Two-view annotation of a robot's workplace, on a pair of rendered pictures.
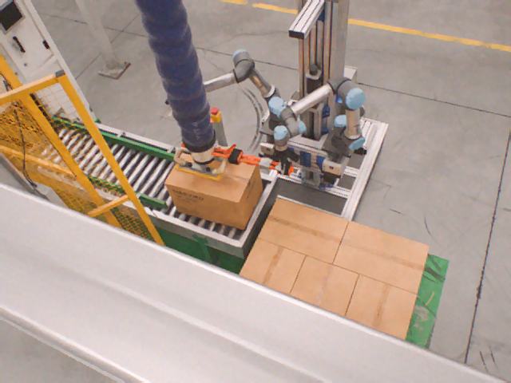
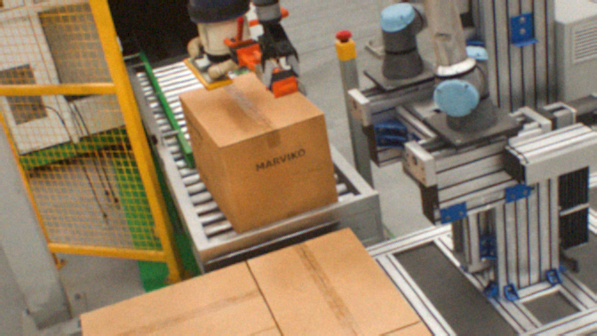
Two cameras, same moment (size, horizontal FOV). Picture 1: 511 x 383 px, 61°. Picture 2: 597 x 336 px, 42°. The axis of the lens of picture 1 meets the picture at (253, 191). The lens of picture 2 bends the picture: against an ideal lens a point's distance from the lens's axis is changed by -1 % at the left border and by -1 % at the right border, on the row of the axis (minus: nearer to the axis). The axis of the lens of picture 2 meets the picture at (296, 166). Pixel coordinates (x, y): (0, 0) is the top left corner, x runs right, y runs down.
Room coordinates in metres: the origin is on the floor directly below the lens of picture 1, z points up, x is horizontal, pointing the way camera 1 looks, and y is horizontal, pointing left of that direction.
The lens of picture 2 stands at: (0.13, -1.74, 2.10)
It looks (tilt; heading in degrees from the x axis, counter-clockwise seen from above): 28 degrees down; 44
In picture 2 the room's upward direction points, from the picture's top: 11 degrees counter-clockwise
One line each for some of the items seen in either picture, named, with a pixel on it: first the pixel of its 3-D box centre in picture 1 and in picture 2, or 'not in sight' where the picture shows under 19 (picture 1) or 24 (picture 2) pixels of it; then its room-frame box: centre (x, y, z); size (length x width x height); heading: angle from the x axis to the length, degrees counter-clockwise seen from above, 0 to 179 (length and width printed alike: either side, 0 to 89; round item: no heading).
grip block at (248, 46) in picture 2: (235, 156); (246, 52); (1.88, 0.08, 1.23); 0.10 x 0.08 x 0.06; 150
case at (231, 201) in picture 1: (215, 187); (256, 148); (2.03, 0.28, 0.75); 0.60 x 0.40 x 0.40; 61
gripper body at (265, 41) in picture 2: (280, 152); (272, 36); (1.73, -0.21, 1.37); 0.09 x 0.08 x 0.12; 59
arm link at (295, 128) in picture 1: (294, 128); not in sight; (1.77, -0.31, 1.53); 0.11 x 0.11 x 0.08; 18
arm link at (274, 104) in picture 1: (276, 108); (399, 26); (2.29, -0.27, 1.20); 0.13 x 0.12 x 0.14; 4
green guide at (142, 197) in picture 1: (86, 181); (155, 102); (2.44, 1.41, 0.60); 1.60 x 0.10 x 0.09; 57
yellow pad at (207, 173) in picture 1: (199, 167); (206, 68); (1.92, 0.34, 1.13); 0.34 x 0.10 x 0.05; 60
